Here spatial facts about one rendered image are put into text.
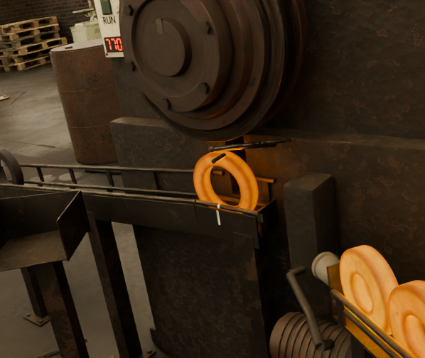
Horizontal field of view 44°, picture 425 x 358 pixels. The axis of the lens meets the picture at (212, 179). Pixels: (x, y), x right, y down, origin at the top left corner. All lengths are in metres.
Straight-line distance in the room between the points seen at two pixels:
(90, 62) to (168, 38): 2.91
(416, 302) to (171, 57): 0.67
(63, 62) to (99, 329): 2.35
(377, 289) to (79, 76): 3.38
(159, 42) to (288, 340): 0.68
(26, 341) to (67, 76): 2.28
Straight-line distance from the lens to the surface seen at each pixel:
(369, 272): 0.91
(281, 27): 1.06
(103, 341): 2.17
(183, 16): 1.11
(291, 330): 1.17
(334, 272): 1.01
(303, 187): 1.14
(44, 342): 2.28
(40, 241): 1.63
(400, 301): 0.85
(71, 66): 4.05
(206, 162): 1.31
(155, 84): 1.20
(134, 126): 1.57
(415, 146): 1.12
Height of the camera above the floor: 1.25
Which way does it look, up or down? 21 degrees down
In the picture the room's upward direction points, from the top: 9 degrees counter-clockwise
